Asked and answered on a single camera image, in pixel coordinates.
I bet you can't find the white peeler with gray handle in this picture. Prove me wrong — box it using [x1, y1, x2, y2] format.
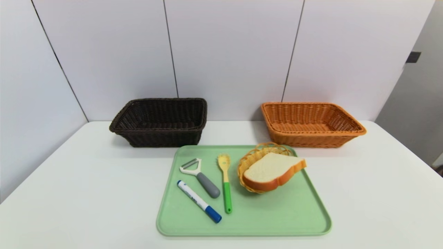
[180, 158, 221, 199]

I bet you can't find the small round yellow wicker basket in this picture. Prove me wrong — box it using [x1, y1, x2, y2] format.
[237, 142, 295, 194]

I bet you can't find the light green plastic tray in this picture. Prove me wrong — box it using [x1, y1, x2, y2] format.
[156, 145, 333, 237]

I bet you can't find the dark brown wicker basket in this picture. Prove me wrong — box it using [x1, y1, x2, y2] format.
[109, 98, 208, 148]

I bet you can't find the yellow spatula with green handle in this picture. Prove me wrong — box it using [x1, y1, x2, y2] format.
[217, 154, 233, 214]

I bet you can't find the toast bread slice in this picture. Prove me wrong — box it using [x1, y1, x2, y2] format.
[243, 153, 307, 192]

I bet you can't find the white marker with blue cap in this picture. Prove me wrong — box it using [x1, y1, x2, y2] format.
[177, 180, 222, 224]

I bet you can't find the orange rectangular wicker basket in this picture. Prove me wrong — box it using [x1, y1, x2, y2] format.
[261, 102, 367, 148]

